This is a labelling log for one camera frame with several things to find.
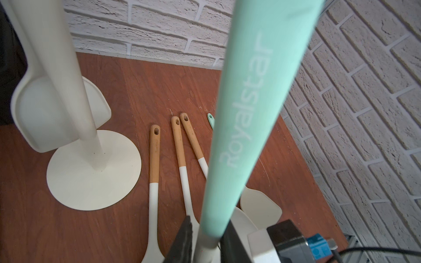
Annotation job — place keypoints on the cream scoop mint handle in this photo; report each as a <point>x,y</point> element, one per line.
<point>53,105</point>

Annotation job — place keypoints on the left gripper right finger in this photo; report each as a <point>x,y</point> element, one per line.
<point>231,247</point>

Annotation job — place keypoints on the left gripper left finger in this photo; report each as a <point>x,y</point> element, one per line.
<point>181,250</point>

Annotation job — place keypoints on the cream utensil rack stand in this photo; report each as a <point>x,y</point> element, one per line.
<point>95,171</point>

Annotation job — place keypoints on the black plastic toolbox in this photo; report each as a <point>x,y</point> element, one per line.
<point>13,66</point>

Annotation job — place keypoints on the cream spatula mint handle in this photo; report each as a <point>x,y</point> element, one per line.
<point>262,210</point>

